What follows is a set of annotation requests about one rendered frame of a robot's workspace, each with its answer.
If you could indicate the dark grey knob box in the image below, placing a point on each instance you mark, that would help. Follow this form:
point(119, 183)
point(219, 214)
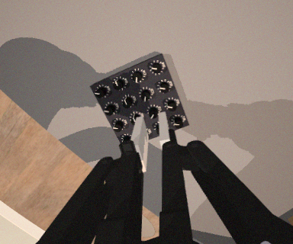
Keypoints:
point(141, 93)

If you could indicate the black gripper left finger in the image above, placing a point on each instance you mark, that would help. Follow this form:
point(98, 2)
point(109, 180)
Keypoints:
point(77, 222)

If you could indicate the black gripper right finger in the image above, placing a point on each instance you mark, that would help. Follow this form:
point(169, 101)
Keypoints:
point(246, 218)

